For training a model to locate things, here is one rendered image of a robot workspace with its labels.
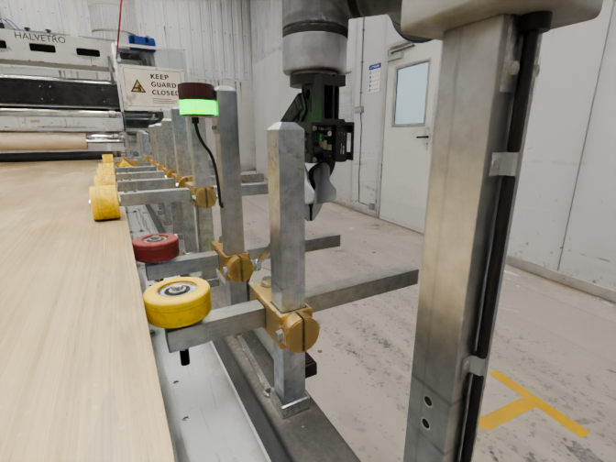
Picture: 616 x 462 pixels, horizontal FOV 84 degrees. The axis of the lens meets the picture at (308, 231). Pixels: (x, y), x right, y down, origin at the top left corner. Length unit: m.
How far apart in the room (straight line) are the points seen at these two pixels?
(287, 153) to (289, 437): 0.38
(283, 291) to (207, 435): 0.31
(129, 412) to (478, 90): 0.31
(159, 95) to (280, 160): 2.81
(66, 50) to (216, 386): 3.10
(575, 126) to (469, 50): 2.95
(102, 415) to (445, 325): 0.25
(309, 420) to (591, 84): 2.92
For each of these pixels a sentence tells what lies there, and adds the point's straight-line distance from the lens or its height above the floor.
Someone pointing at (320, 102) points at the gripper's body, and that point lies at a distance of 0.48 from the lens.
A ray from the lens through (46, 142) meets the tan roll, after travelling 3.21.
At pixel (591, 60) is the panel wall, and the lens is 3.19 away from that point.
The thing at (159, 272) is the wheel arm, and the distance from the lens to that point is 0.71.
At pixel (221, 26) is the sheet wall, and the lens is 9.95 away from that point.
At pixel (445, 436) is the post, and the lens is 0.28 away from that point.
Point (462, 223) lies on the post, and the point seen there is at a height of 1.05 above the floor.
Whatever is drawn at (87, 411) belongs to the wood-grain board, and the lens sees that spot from 0.33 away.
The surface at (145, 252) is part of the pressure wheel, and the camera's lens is 0.68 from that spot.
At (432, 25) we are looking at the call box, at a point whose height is 1.15.
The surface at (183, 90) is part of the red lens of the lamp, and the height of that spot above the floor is 1.17.
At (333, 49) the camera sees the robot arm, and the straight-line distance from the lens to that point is 0.50.
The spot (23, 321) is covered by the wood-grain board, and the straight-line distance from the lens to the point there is 0.49.
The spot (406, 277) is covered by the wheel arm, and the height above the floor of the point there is 0.85.
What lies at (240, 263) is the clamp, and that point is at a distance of 0.67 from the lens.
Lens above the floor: 1.10
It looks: 16 degrees down
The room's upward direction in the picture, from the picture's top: straight up
